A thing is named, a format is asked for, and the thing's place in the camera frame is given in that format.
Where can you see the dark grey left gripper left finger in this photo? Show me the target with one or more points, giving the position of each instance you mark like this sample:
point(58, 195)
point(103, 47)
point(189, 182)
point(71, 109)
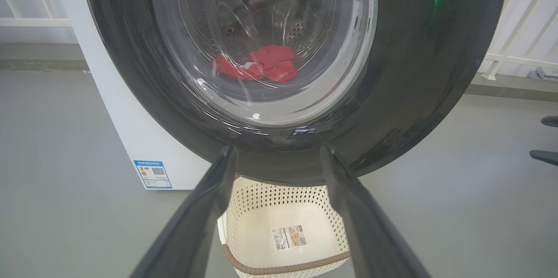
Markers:
point(192, 234)

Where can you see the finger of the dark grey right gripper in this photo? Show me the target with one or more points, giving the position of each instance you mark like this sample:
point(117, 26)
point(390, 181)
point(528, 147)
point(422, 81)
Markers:
point(551, 121)
point(547, 157)

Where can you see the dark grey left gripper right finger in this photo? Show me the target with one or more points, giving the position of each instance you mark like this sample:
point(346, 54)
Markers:
point(370, 234)

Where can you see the dark round washing machine door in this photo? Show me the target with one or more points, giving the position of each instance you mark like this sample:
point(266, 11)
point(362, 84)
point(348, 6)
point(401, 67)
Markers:
point(414, 73)

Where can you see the red garment with white trim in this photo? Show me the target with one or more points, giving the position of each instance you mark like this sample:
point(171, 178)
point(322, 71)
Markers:
point(270, 62)

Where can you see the white basket product label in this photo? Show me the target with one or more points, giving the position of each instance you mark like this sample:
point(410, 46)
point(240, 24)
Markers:
point(289, 238)

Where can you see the cream perforated laundry basket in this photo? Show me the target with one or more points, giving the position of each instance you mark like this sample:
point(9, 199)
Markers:
point(279, 208)

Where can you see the white front-load washing machine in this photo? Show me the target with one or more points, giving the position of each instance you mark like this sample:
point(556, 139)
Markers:
point(130, 130)

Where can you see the blue energy label sticker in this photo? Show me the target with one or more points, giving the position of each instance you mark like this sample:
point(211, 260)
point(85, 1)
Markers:
point(152, 174)

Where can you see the grey metal floor bracket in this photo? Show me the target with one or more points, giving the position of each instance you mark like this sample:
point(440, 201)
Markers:
point(542, 74)

